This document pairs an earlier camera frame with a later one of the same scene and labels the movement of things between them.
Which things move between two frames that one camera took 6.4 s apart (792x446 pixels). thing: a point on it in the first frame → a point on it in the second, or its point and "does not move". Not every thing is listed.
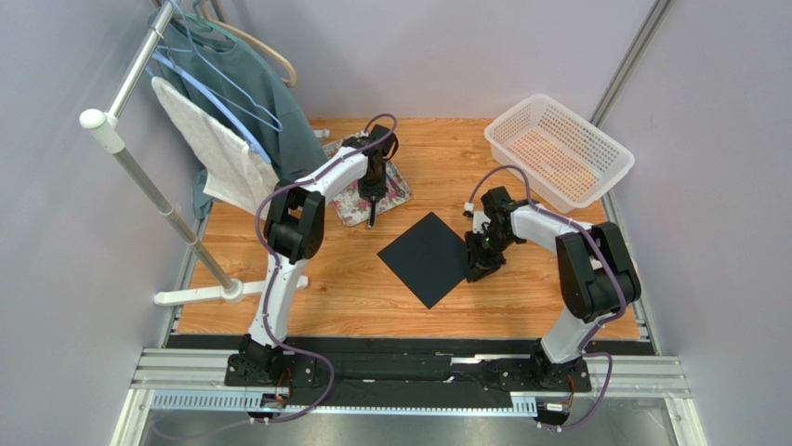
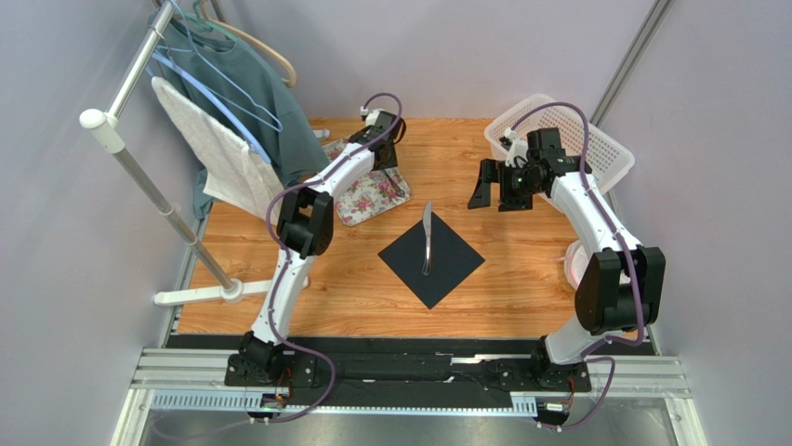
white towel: x=233 y=175 does not move
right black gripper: x=484 y=248 → x=503 y=186
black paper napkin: x=430 y=257 does not move
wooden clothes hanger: x=290 y=82 does not move
